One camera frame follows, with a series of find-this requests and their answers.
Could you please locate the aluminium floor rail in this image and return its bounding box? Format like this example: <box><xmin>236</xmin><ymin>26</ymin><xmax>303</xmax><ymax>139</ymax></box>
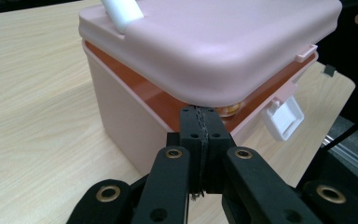
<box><xmin>321</xmin><ymin>135</ymin><xmax>358</xmax><ymax>182</ymax></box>

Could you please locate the grey tape tab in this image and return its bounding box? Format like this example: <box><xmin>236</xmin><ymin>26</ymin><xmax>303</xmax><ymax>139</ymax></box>
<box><xmin>323</xmin><ymin>63</ymin><xmax>337</xmax><ymax>77</ymax></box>

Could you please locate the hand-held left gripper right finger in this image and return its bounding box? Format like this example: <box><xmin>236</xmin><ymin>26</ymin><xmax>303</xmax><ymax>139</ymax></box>
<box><xmin>203</xmin><ymin>107</ymin><xmax>238</xmax><ymax>194</ymax></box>

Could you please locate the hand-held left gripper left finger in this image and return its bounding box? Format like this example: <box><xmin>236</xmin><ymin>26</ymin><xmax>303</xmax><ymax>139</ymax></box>
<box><xmin>167</xmin><ymin>105</ymin><xmax>205</xmax><ymax>194</ymax></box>

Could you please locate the pink storage box white handle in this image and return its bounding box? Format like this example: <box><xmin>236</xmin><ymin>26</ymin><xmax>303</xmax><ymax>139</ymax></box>
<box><xmin>77</xmin><ymin>0</ymin><xmax>343</xmax><ymax>175</ymax></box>

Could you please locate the left hand-held gripper black cable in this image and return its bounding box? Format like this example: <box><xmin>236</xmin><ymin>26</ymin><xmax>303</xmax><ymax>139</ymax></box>
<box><xmin>295</xmin><ymin>105</ymin><xmax>358</xmax><ymax>189</ymax></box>

